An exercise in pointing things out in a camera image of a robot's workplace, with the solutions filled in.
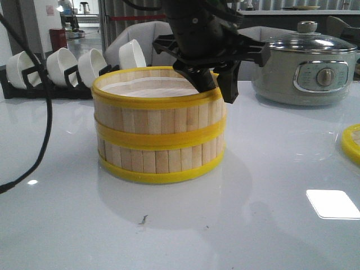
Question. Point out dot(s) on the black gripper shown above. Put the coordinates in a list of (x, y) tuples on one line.
[(206, 38)]

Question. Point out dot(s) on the bamboo steamer tier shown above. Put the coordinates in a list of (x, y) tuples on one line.
[(156, 123), (161, 166)]

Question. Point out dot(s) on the woven bamboo steamer lid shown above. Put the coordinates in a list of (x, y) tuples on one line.
[(350, 143)]

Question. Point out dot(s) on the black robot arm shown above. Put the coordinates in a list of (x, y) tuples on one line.
[(186, 4)]

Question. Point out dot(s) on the grey electric cooking pot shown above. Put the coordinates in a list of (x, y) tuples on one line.
[(305, 79)]

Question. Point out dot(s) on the grey chair right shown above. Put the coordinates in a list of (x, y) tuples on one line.
[(258, 33)]

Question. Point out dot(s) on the white liner paper upper tier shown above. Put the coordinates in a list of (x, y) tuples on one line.
[(152, 87)]

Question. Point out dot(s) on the white bowl right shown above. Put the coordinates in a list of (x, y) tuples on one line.
[(131, 55)]

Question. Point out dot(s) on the white bowl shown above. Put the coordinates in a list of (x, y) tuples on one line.
[(131, 55), (57, 63), (16, 64), (89, 66)]

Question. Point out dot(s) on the glass pot lid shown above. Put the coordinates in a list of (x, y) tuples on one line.
[(307, 40)]

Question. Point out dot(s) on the person in background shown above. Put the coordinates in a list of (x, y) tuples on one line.
[(67, 15)]

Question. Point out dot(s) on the red bin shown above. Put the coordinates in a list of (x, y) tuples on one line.
[(58, 39)]

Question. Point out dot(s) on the black bowl rack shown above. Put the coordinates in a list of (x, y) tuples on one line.
[(74, 89)]

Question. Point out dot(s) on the white bowl far left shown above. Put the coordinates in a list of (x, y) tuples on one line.
[(16, 64)]

